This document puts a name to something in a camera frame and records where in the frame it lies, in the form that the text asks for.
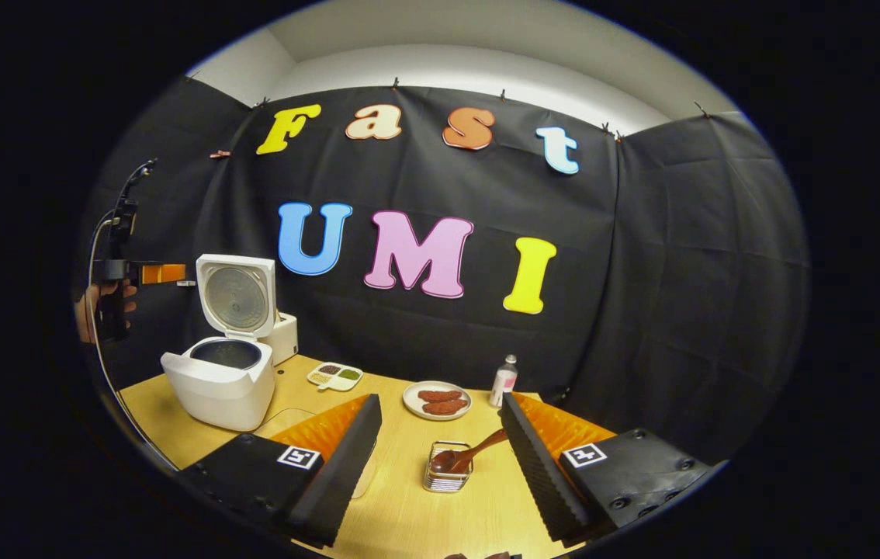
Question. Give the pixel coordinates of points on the clear bottle with pink label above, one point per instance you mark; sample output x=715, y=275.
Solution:
x=502, y=384

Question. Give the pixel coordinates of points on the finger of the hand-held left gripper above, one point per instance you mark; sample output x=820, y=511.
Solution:
x=163, y=274

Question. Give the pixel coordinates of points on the white round plate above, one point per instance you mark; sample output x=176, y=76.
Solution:
x=413, y=404

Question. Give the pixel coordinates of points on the brown wooden spoon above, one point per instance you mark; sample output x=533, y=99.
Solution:
x=479, y=449

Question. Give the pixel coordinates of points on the white toaster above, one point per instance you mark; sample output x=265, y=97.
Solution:
x=285, y=341

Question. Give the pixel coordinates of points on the white divided grain dish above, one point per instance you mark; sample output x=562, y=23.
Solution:
x=343, y=379

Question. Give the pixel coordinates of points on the white rice cooker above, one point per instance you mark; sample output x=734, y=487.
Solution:
x=223, y=396

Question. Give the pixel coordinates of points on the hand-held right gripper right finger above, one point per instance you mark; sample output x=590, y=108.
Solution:
x=537, y=466

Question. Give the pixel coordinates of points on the reddish brown sausage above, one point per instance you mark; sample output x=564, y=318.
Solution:
x=446, y=407
x=440, y=396

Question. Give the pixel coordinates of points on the clear plastic rice box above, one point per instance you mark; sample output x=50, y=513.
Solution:
x=285, y=423

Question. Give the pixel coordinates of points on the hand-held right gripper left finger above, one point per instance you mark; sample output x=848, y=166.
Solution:
x=343, y=466

